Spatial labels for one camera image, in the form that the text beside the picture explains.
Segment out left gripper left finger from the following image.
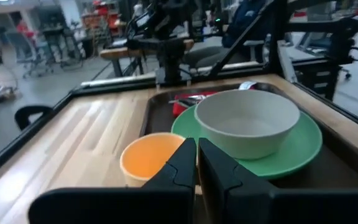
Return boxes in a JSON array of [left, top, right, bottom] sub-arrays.
[[141, 138, 197, 224]]

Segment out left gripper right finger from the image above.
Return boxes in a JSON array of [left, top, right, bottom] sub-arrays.
[[197, 138, 276, 224]]

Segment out pale orange ribbed mug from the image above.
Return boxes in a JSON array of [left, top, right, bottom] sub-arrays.
[[119, 132, 186, 188]]

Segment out white ceramic bowl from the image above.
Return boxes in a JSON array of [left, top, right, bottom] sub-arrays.
[[193, 89, 301, 160]]

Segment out red cloth napkin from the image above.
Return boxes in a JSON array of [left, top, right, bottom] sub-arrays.
[[172, 81, 258, 118]]

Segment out green plate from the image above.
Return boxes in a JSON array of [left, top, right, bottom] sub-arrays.
[[171, 104, 323, 180]]

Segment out dark brown serving tray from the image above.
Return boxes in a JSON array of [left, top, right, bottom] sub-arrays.
[[140, 82, 358, 224]]

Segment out wooden background table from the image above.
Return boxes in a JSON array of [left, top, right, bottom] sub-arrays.
[[99, 39, 195, 78]]

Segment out grey metal stand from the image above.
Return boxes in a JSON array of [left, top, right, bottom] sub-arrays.
[[286, 15, 358, 102]]

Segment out person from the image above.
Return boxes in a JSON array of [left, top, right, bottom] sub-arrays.
[[183, 0, 272, 68], [14, 18, 39, 60]]

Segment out grey office chair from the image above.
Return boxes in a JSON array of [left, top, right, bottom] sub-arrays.
[[20, 29, 85, 78]]

